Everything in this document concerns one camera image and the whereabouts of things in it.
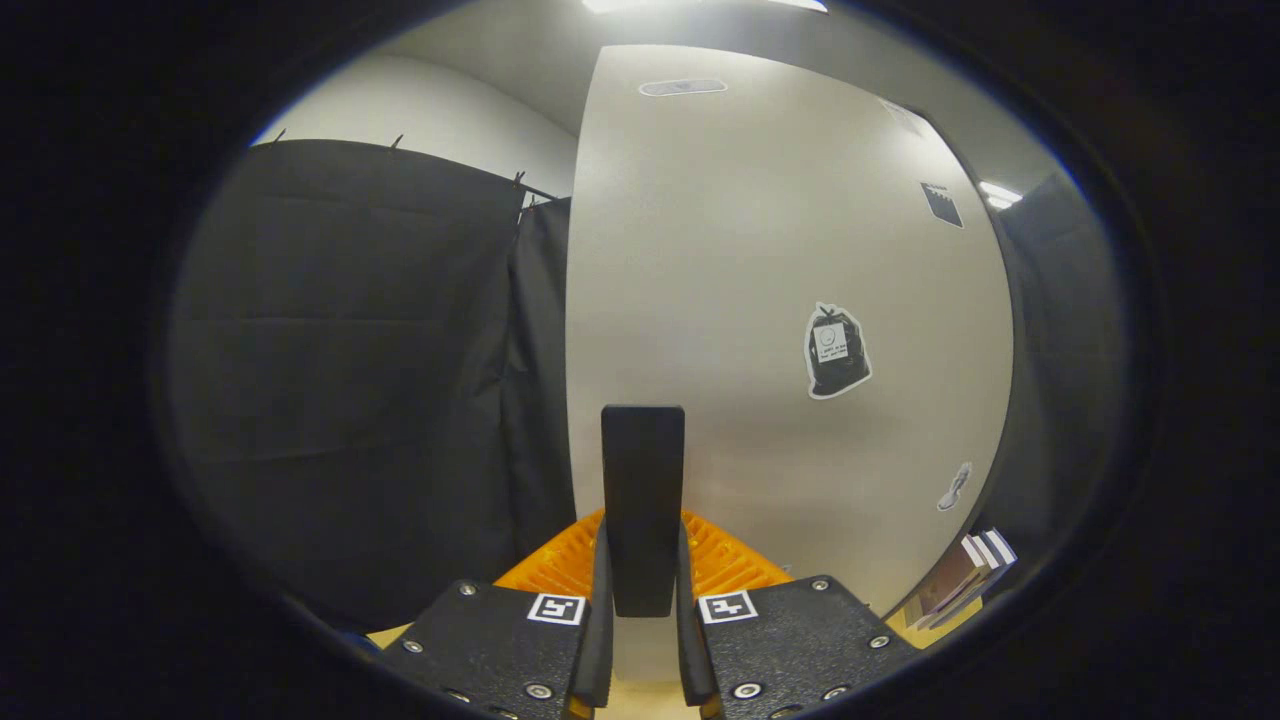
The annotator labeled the blue grey book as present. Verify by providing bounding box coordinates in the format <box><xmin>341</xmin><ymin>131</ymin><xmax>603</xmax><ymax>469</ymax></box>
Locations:
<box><xmin>935</xmin><ymin>528</ymin><xmax>1019</xmax><ymax>626</ymax></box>

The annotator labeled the large bright ceiling light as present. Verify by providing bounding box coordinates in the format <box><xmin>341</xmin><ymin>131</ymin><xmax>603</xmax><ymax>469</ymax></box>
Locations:
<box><xmin>583</xmin><ymin>0</ymin><xmax>831</xmax><ymax>15</ymax></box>

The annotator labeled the black backdrop cloth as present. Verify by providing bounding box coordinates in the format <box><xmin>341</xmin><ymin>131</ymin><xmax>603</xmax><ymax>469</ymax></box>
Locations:
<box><xmin>165</xmin><ymin>138</ymin><xmax>1136</xmax><ymax>636</ymax></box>

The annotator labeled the dark spine book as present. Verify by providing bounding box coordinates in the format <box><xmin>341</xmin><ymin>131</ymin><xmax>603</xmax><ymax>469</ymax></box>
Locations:
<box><xmin>925</xmin><ymin>535</ymin><xmax>1004</xmax><ymax>629</ymax></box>

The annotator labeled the pink cover book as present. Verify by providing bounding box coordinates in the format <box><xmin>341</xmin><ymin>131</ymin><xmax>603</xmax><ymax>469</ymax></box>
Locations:
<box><xmin>903</xmin><ymin>540</ymin><xmax>986</xmax><ymax>629</ymax></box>

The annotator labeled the black door handle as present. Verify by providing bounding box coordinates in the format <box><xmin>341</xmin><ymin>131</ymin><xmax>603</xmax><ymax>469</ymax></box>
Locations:
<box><xmin>601</xmin><ymin>404</ymin><xmax>687</xmax><ymax>619</ymax></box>

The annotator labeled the pale grey cabinet door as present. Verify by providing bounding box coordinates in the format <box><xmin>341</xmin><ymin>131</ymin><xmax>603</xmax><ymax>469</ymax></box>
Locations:
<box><xmin>565</xmin><ymin>43</ymin><xmax>1016</xmax><ymax>686</ymax></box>

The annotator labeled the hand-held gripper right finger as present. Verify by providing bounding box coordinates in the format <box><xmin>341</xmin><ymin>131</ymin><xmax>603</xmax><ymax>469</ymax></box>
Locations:
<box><xmin>677</xmin><ymin>510</ymin><xmax>921</xmax><ymax>720</ymax></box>

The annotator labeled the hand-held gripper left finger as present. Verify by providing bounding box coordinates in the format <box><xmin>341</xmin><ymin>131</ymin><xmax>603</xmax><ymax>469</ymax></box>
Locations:
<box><xmin>375</xmin><ymin>510</ymin><xmax>614</xmax><ymax>720</ymax></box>

